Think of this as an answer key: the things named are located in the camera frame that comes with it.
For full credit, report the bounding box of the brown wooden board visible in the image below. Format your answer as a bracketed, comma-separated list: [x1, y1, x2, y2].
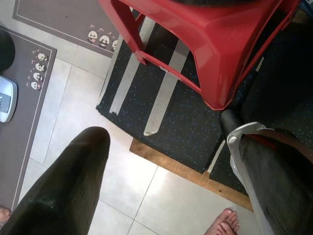
[129, 138, 254, 212]

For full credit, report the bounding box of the red plastic stool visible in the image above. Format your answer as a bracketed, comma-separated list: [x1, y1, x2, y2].
[97, 0, 301, 112]

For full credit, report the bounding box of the white bathroom scale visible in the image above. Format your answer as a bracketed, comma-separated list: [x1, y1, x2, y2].
[0, 74, 19, 123]

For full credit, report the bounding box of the bare person foot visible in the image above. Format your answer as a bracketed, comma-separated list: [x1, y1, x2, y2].
[0, 205, 12, 224]
[202, 207, 242, 235]

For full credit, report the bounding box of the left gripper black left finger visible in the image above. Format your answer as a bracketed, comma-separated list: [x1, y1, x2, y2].
[0, 126, 111, 235]

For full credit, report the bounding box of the black robot foot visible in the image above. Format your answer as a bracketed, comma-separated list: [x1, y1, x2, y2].
[219, 109, 269, 134]

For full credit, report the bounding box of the black speckled rubber mat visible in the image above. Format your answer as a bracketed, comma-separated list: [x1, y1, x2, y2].
[96, 9, 313, 174]
[209, 144, 249, 196]

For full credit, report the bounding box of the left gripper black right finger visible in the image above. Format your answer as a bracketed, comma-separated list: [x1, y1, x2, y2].
[226, 121, 313, 235]

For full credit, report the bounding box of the grey panda floor mat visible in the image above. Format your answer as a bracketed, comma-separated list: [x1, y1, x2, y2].
[12, 0, 120, 59]
[0, 26, 58, 213]

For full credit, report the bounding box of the grey tape strip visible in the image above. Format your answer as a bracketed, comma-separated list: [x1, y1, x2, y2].
[143, 39, 191, 137]
[109, 16, 157, 116]
[97, 34, 124, 103]

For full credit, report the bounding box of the black waste bin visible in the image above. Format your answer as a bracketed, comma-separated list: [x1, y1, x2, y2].
[0, 30, 16, 73]

